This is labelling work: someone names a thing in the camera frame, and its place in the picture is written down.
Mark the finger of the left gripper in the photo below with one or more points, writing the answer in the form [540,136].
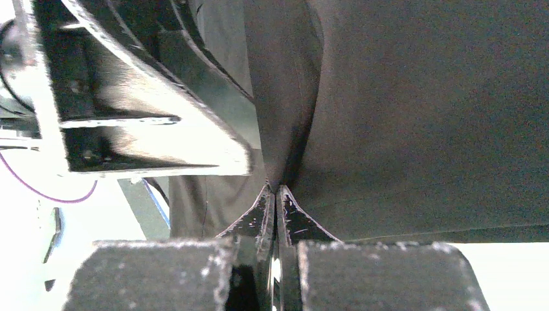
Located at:
[96,103]
[202,43]

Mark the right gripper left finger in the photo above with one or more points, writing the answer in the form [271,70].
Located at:
[252,234]

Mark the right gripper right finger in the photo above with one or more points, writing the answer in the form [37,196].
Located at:
[293,225]

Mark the black jacket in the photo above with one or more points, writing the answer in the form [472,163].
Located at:
[385,119]

